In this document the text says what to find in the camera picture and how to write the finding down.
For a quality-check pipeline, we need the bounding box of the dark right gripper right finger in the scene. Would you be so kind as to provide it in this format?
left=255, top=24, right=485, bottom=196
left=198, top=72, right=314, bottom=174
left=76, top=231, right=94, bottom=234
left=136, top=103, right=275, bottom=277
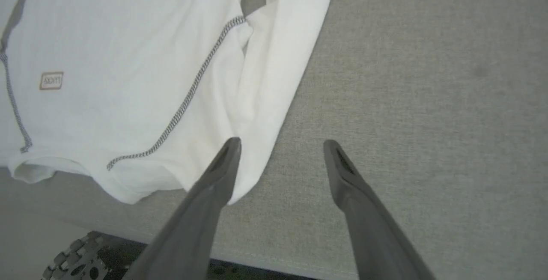
left=323, top=139, right=436, bottom=280

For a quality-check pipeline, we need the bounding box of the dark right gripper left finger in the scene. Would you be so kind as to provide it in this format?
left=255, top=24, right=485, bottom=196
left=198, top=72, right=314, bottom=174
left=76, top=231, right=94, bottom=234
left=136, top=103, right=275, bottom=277
left=123, top=137, right=243, bottom=280

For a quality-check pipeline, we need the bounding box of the white long-sleeve shirt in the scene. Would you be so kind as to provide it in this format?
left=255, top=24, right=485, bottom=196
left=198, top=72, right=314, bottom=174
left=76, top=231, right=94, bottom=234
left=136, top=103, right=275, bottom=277
left=0, top=0, right=340, bottom=206

